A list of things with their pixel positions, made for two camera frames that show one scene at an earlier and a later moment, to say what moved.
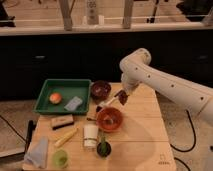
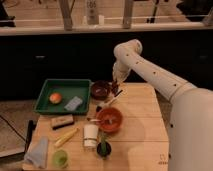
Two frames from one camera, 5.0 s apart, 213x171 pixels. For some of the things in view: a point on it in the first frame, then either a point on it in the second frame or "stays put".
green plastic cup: (60, 159) stays put
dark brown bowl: (100, 90) stays put
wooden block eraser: (62, 121) stays put
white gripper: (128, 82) to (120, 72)
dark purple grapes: (122, 97) to (115, 87)
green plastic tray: (69, 89) stays put
